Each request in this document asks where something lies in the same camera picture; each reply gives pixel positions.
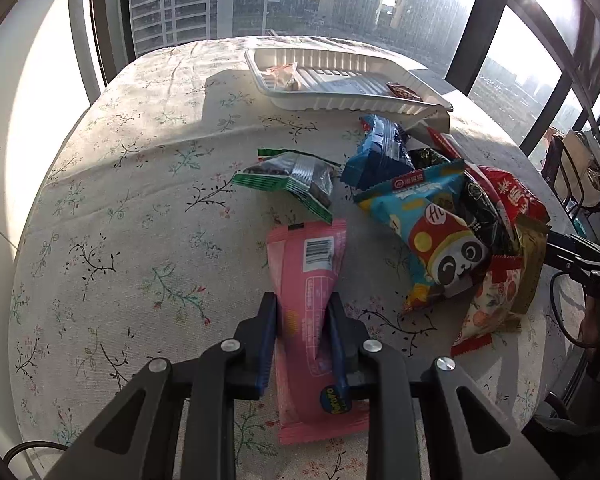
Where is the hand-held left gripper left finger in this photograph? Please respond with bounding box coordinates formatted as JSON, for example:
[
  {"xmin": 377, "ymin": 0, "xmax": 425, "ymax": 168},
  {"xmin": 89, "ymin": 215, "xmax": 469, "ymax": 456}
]
[{"xmin": 45, "ymin": 291, "xmax": 281, "ymax": 480}]

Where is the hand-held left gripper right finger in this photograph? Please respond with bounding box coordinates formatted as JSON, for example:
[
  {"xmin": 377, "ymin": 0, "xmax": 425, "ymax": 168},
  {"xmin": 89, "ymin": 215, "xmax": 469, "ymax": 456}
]
[{"xmin": 326, "ymin": 291, "xmax": 561, "ymax": 480}]

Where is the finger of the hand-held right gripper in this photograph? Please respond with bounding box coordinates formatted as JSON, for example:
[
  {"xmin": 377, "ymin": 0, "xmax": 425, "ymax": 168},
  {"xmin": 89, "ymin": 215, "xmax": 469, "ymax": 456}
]
[
  {"xmin": 546, "ymin": 232, "xmax": 600, "ymax": 262},
  {"xmin": 544, "ymin": 249, "xmax": 600, "ymax": 279}
]

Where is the gold snack packet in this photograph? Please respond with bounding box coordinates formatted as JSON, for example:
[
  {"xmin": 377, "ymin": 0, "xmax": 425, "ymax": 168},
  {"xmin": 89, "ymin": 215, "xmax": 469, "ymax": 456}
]
[{"xmin": 509, "ymin": 220, "xmax": 552, "ymax": 317}]

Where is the pink snack packet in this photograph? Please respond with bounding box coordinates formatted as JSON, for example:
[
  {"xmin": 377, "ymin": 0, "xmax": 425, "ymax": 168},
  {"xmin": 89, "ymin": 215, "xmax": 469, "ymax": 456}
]
[{"xmin": 266, "ymin": 218, "xmax": 372, "ymax": 445}]

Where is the red snack packet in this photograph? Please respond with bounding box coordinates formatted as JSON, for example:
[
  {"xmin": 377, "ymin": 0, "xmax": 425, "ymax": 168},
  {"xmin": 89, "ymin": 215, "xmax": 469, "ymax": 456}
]
[{"xmin": 425, "ymin": 126, "xmax": 552, "ymax": 233}]

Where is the red-white fruit print packet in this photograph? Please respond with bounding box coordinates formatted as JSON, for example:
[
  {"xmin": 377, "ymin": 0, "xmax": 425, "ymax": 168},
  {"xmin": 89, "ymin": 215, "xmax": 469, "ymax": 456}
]
[{"xmin": 451, "ymin": 255, "xmax": 527, "ymax": 359}]

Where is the long black snack packet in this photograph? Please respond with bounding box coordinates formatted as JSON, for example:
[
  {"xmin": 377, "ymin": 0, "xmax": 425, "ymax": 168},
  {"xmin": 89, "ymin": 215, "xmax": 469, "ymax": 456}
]
[{"xmin": 407, "ymin": 146, "xmax": 518, "ymax": 261}]

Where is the blue panda print snack packet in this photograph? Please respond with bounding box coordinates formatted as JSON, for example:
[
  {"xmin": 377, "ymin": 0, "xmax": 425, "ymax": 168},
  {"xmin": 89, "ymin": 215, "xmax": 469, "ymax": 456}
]
[{"xmin": 354, "ymin": 162, "xmax": 492, "ymax": 314}]

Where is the green-edged dark snack packet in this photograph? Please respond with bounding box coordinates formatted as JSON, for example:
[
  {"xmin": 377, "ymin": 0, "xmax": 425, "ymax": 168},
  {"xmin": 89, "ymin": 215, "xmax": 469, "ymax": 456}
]
[{"xmin": 231, "ymin": 148, "xmax": 345, "ymax": 224}]

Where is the dark blue snack packet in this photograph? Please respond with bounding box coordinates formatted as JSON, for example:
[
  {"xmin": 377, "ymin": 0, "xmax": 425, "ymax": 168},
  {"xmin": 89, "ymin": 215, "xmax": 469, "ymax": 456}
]
[{"xmin": 340, "ymin": 115, "xmax": 416, "ymax": 191}]

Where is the white plastic tray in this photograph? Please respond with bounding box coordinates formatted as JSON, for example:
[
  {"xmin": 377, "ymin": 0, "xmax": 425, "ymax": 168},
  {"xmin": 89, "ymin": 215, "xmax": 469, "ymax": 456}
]
[{"xmin": 243, "ymin": 47, "xmax": 454, "ymax": 120}]

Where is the person's right hand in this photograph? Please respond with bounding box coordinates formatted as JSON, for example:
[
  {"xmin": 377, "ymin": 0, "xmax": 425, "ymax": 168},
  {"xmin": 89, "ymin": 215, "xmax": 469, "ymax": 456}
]
[{"xmin": 579, "ymin": 296, "xmax": 600, "ymax": 350}]

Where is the black chair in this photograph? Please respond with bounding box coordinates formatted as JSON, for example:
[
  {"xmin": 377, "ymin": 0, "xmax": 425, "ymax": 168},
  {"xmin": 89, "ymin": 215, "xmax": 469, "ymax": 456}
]
[{"xmin": 540, "ymin": 132, "xmax": 600, "ymax": 223}]

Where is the beige bag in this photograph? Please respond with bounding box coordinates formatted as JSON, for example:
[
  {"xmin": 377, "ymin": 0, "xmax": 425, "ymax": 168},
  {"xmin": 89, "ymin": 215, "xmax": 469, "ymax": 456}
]
[{"xmin": 562, "ymin": 129, "xmax": 600, "ymax": 207}]

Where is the small red-brown packet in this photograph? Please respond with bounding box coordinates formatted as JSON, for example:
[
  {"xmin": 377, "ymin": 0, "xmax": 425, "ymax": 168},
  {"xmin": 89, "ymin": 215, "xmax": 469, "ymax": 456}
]
[{"xmin": 386, "ymin": 81, "xmax": 421, "ymax": 102}]

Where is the small pink candy wrapper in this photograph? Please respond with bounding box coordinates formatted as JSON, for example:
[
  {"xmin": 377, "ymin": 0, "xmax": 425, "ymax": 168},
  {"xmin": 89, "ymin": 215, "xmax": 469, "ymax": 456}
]
[{"xmin": 260, "ymin": 61, "xmax": 301, "ymax": 92}]

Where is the grey high-rise building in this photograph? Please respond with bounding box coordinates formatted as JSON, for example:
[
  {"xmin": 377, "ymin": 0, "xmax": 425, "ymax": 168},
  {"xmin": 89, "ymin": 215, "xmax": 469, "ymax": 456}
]
[{"xmin": 127, "ymin": 0, "xmax": 273, "ymax": 57}]

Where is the black window frame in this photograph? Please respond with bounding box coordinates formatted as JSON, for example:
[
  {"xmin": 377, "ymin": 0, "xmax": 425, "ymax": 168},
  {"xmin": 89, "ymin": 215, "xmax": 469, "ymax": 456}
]
[{"xmin": 87, "ymin": 0, "xmax": 600, "ymax": 161}]

